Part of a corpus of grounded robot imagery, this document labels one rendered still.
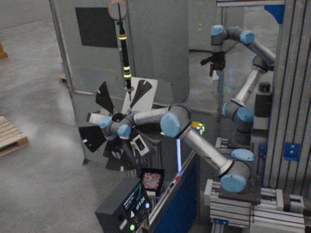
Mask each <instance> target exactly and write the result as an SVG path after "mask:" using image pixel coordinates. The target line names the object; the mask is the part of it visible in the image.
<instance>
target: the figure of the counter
mask: <svg viewBox="0 0 311 233"><path fill-rule="evenodd" d="M135 216H136V212H135V210H134V208H133V207H132V209H131V210H130V212H129V213H128V217H129V219H130V221H131V222H132V221H133V219H134V218H135Z"/></svg>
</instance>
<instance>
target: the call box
mask: <svg viewBox="0 0 311 233"><path fill-rule="evenodd" d="M192 123H193V127H195V128H196V129H197V127H198V126H199V124H200V122H194V121H192ZM204 125H205V124H204V123H203V124H202V125H201V127H200V128H199V130H198V132H200V131H201V129H202V128H203V126H204ZM204 132H205V130H204V131H203V132H202V134H201V135H203V134H204Z"/></svg>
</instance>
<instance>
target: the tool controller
mask: <svg viewBox="0 0 311 233"><path fill-rule="evenodd" d="M146 203H148V204H149V207H148V208H146V207H145V205H146ZM132 207H133V208H134V210H135V212H136V216H135V218H134V219H133V221H132V222H131V221H130V219H129V217H128V213H129V212H130V210H131V209H132ZM142 209H143V210H144V214H143V215H141V210H142ZM151 209H152V205H151V202H150V200H149V197H148V194H147V192H146V189H145V187H144V184H143V182H142V179H141V178H124V179H123V180H122V181H121V182H120V183H119V184H118V185H117V187H116V188H115V189H114V190H113V191H112V192H111V193H110V195H109V196H108V197H107V198H106V199H105V200H104V201H103V202H102V203H101V205H100V206H99V207H98V208H97V209H96V210H95V212H94V213H95V215H96V217H97V219H98V221H99V223H100V225H101V227H102V229H103V231H104V233H136V231H137V230H138V228H139V227H140V226H141V224H142V222H143V221H144V219H145V218H146V216H147V215H148V213H149V212H150V210H151ZM136 217H139V222H138V223H136ZM131 225H134V229H133V230H132V231H131V230H130V226H131Z"/></svg>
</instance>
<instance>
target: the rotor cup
mask: <svg viewBox="0 0 311 233"><path fill-rule="evenodd" d="M126 117H127V115H126V114H123V113H116V114H114V115H113V117H112V119H111V121H112V122H117V120H118V119H119V122H120V121H122V120H123V119H124V118H126ZM119 122H118V123H119Z"/></svg>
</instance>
